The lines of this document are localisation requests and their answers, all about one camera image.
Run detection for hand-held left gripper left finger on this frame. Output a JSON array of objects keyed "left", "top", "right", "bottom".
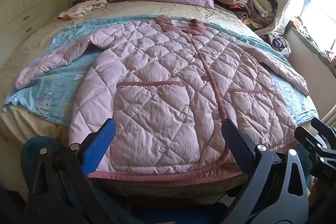
[{"left": 27, "top": 118, "right": 119, "bottom": 224}]

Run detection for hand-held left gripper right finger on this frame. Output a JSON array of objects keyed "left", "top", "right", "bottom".
[{"left": 217, "top": 118, "right": 310, "bottom": 224}]

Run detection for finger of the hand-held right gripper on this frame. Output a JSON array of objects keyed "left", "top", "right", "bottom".
[
  {"left": 294, "top": 127, "right": 329, "bottom": 159},
  {"left": 310, "top": 118, "right": 336, "bottom": 146}
]

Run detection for pink quilted jacket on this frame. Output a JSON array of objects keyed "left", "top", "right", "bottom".
[{"left": 15, "top": 16, "right": 310, "bottom": 180}]

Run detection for pile of mixed clothes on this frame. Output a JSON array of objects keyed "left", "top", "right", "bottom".
[{"left": 215, "top": 0, "right": 292, "bottom": 57}]

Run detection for light blue cartoon print blanket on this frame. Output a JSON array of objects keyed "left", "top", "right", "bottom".
[{"left": 3, "top": 15, "right": 320, "bottom": 128}]

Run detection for patterned window ledge cover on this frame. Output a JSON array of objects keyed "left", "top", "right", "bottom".
[{"left": 288, "top": 16, "right": 336, "bottom": 70}]

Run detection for bed with beige sheet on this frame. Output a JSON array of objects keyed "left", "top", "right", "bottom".
[{"left": 0, "top": 0, "right": 327, "bottom": 199}]

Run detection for peach floral cloth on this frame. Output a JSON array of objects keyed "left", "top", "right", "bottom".
[{"left": 54, "top": 0, "right": 108, "bottom": 21}]

